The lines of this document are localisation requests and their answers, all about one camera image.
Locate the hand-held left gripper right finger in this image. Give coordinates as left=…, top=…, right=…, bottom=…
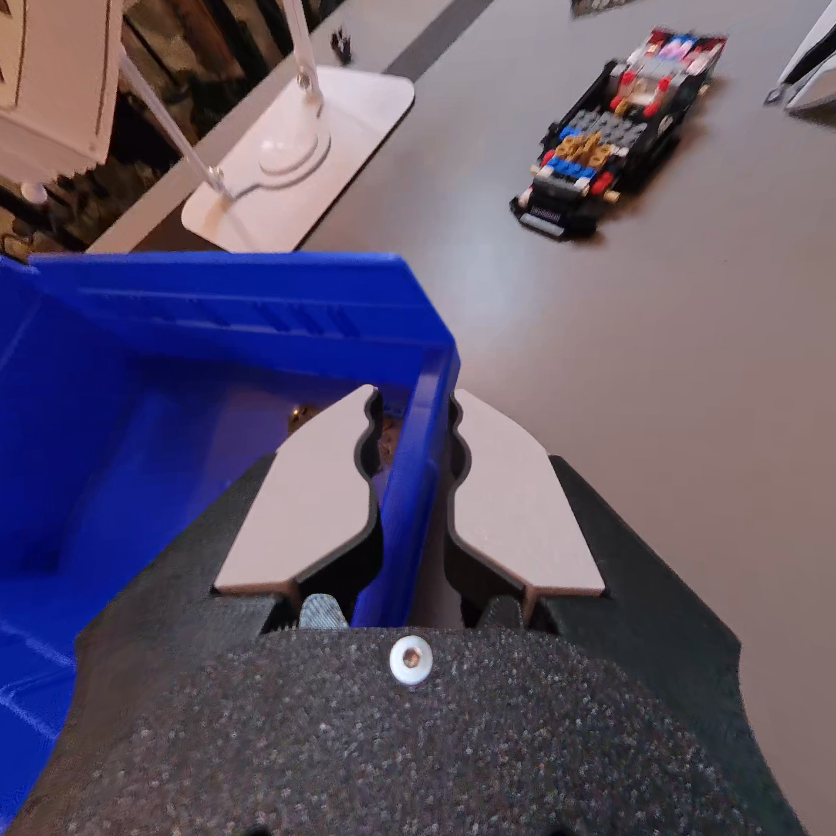
left=445, top=388, right=607, bottom=629

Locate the black lego car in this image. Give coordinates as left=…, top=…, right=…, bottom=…
left=509, top=26, right=729, bottom=243

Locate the lego instruction booklet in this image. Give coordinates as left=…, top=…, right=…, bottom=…
left=0, top=0, right=125, bottom=184

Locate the blue plastic bin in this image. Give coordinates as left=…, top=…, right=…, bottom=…
left=0, top=251, right=461, bottom=804

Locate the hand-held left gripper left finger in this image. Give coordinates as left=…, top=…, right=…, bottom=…
left=213, top=384, right=385, bottom=618

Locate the white booklet stand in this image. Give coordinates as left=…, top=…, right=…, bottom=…
left=20, top=0, right=416, bottom=254

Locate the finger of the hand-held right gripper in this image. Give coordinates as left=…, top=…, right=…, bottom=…
left=784, top=68, right=836, bottom=113
left=764, top=0, right=836, bottom=105

